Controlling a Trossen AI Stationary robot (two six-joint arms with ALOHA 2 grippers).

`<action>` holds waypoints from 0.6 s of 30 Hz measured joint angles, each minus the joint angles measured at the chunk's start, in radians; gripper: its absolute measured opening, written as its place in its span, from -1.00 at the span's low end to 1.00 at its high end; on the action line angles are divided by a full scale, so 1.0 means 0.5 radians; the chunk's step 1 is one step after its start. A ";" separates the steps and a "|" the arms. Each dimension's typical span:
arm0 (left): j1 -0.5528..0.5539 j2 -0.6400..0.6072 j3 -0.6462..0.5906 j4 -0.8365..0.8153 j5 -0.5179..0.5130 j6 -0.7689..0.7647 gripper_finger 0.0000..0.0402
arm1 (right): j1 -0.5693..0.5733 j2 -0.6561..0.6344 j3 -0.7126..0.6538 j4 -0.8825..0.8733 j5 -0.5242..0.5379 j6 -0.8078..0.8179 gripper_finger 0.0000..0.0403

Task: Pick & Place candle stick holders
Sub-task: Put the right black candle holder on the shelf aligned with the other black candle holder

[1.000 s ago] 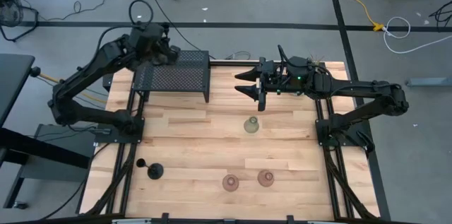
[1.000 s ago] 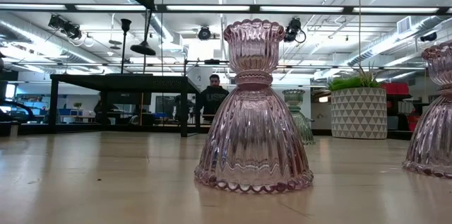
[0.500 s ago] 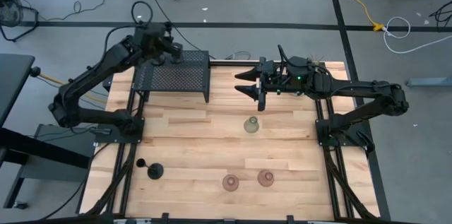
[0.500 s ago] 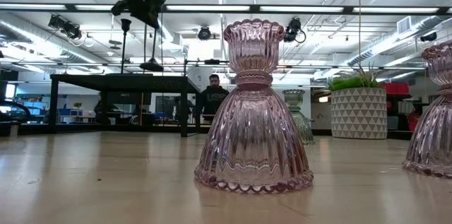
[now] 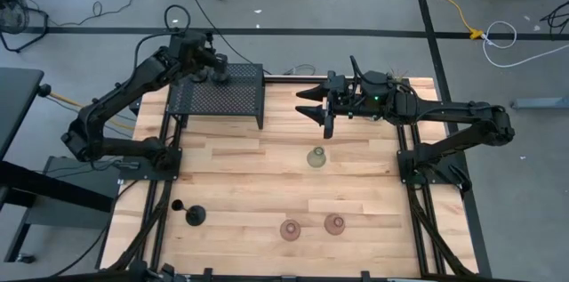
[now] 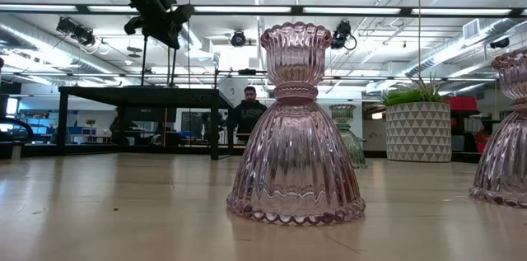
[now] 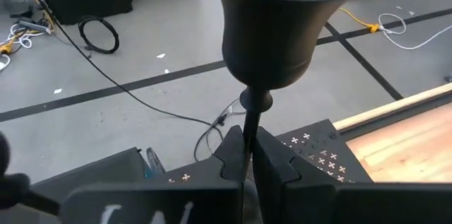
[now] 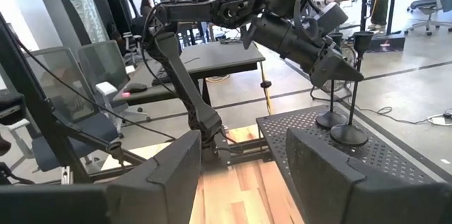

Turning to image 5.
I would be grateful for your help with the black floor fan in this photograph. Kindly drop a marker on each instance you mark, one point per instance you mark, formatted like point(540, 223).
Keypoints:
point(13, 15)

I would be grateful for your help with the grey desk foot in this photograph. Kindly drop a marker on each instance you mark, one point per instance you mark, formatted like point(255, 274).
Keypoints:
point(540, 103)

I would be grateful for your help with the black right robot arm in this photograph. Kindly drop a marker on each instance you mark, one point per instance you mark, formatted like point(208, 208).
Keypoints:
point(444, 113)

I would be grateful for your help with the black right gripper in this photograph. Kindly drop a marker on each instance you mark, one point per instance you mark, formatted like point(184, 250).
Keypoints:
point(364, 99)

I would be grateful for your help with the black aluminium table frame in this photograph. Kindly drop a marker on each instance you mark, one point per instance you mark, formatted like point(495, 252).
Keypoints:
point(284, 79)

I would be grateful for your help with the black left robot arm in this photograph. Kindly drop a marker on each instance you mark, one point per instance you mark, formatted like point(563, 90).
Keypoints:
point(124, 82)

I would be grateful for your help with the green ribbed glass candle holder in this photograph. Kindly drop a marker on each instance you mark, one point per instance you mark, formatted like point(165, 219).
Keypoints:
point(316, 158)

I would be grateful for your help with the black perforated metal shelf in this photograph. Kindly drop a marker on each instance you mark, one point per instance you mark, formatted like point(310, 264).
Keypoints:
point(213, 95)

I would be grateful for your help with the black desk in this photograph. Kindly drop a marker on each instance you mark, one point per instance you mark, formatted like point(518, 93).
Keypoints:
point(18, 104)

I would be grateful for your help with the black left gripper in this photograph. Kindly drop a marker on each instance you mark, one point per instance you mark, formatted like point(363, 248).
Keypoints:
point(189, 48)

